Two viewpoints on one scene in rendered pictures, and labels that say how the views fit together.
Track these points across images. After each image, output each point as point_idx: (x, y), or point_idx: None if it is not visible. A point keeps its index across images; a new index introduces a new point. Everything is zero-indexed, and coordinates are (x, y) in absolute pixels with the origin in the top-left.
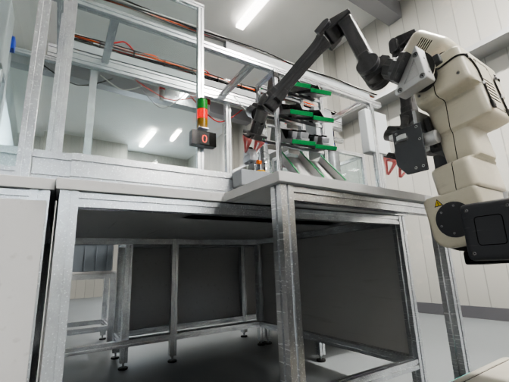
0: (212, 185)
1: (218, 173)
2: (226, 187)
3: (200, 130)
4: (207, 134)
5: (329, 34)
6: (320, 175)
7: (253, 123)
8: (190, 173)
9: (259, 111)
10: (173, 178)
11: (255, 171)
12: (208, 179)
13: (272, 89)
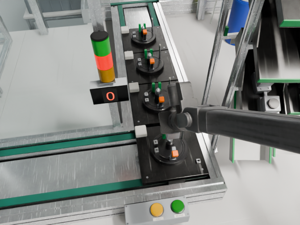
0: (102, 214)
1: (106, 207)
2: (117, 212)
3: (102, 89)
4: (114, 90)
5: None
6: (268, 155)
7: (170, 123)
8: (75, 214)
9: (176, 127)
10: (58, 219)
11: (144, 223)
12: (96, 212)
13: (202, 117)
